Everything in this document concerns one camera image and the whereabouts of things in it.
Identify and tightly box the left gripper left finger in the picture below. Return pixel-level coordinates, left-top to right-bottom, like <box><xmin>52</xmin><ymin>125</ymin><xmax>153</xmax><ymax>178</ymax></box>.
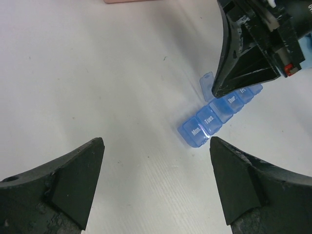
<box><xmin>0</xmin><ymin>137</ymin><xmax>105</xmax><ymax>234</ymax></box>

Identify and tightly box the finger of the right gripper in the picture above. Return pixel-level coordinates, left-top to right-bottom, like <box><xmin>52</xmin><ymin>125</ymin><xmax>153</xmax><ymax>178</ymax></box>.
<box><xmin>212</xmin><ymin>0</ymin><xmax>279</xmax><ymax>98</ymax></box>

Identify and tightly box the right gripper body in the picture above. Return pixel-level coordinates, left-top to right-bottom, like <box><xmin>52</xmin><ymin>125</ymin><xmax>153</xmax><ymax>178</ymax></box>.
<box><xmin>253</xmin><ymin>0</ymin><xmax>312</xmax><ymax>77</ymax></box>

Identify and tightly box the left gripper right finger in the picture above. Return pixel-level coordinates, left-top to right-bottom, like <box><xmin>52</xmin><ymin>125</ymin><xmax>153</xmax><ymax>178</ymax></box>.
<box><xmin>210</xmin><ymin>136</ymin><xmax>312</xmax><ymax>234</ymax></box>

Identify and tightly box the blue weekly pill organizer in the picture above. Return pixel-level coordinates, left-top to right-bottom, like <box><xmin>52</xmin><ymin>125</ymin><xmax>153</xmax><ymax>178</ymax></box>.
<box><xmin>177</xmin><ymin>72</ymin><xmax>263</xmax><ymax>148</ymax></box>

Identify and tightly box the light blue cloth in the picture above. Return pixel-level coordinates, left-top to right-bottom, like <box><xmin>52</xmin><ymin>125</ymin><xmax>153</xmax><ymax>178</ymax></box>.
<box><xmin>299</xmin><ymin>33</ymin><xmax>312</xmax><ymax>69</ymax></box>

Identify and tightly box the pink plastic basket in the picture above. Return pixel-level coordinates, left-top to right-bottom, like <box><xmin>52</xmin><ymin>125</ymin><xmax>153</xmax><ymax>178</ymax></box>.
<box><xmin>104</xmin><ymin>0</ymin><xmax>150</xmax><ymax>4</ymax></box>

